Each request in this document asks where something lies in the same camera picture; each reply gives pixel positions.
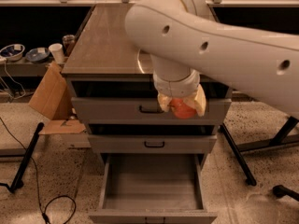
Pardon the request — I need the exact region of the middle grey drawer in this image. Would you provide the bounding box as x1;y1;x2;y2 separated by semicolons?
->
88;135;217;154

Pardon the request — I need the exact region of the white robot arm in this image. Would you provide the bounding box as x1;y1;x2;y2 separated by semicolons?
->
125;0;299;119

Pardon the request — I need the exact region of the bottom grey drawer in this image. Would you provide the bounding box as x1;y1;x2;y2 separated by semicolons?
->
90;154;217;224

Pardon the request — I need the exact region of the brown cardboard box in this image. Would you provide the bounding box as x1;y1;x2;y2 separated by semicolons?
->
29;62;85;135

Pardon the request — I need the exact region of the black stand leg right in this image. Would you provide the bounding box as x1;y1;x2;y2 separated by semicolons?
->
221;123;257;186

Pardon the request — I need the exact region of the black caster foot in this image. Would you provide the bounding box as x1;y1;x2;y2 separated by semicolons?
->
272;185;299;202

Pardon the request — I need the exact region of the black floor cable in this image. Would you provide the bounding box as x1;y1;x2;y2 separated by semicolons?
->
0;116;78;224

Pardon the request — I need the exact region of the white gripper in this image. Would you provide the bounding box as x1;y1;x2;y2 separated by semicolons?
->
153;70;206;117

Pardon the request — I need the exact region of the glass jar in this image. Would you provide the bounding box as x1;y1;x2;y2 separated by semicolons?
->
63;35;76;56

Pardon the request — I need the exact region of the black stand leg left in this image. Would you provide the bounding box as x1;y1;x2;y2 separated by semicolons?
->
0;122;44;193

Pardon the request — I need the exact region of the blue bowl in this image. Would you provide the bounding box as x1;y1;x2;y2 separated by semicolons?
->
25;48;50;63

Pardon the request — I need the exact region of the grey drawer cabinet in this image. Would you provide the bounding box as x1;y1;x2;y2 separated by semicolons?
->
63;4;232;164

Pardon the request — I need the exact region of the white paper cup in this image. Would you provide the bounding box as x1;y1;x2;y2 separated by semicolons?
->
49;43;64;63

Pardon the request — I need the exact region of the white bowl with items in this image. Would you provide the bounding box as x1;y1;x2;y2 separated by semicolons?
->
0;44;25;62

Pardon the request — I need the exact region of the black stand leg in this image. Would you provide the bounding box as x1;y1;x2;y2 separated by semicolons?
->
0;122;44;193
221;123;257;186

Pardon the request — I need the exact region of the red apple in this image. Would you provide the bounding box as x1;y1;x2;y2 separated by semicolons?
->
170;98;196;119

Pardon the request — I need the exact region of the grey drawer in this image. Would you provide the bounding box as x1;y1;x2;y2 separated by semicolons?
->
88;135;217;154
72;97;231;125
90;154;217;224

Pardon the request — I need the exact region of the top grey drawer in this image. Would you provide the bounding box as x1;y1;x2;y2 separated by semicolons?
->
72;97;231;125

